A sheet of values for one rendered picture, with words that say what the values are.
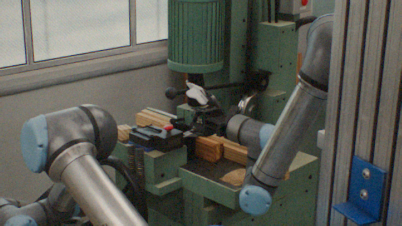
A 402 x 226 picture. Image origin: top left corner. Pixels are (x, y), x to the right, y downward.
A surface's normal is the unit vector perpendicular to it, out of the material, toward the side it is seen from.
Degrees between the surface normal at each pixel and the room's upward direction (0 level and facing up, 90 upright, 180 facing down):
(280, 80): 90
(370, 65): 90
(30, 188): 90
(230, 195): 90
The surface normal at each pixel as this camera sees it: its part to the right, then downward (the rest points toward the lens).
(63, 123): 0.33, -0.72
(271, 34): -0.70, 0.23
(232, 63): 0.71, 0.24
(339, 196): -0.90, 0.14
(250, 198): -0.18, 0.33
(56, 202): -0.47, 0.50
